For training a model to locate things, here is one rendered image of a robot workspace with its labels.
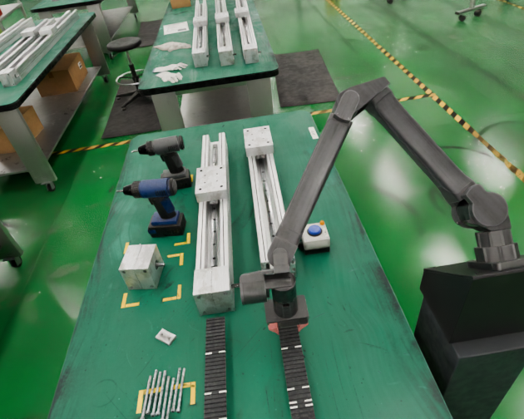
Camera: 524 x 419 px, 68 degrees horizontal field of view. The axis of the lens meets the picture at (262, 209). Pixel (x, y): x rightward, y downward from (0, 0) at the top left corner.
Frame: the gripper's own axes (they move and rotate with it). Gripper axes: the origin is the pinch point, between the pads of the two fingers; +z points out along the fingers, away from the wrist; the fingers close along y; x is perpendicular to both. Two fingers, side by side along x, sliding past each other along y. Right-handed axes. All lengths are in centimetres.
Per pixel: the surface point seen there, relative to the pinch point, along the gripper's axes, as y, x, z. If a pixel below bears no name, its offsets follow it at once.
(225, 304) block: 15.9, -10.4, 0.0
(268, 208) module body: 0.0, -46.2, -2.3
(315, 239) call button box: -12.8, -27.7, -2.7
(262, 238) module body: 3.3, -29.2, -5.1
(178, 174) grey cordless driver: 33, -74, -3
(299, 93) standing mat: -54, -317, 80
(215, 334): 19.0, -1.5, 0.0
